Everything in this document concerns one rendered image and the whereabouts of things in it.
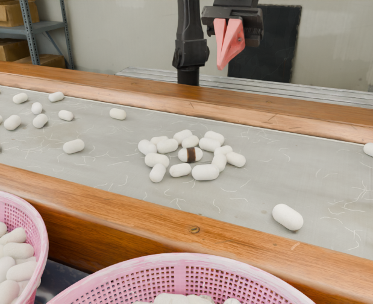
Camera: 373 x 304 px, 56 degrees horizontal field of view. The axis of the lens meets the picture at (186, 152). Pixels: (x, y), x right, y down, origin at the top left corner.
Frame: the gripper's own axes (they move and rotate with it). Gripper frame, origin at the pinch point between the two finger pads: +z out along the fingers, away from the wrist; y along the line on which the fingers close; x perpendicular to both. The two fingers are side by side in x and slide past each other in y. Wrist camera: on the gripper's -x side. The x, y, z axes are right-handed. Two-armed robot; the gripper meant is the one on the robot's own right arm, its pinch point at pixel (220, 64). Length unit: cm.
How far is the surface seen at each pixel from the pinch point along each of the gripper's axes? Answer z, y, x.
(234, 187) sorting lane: 20.8, 8.0, -2.1
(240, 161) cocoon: 16.3, 7.5, 0.1
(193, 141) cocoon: 13.7, -1.2, 1.9
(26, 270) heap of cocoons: 37.5, -7.0, -16.8
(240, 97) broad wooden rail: -2.2, 1.2, 13.9
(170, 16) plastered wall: -132, -97, 139
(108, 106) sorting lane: 6.3, -24.4, 10.0
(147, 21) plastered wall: -128, -116, 142
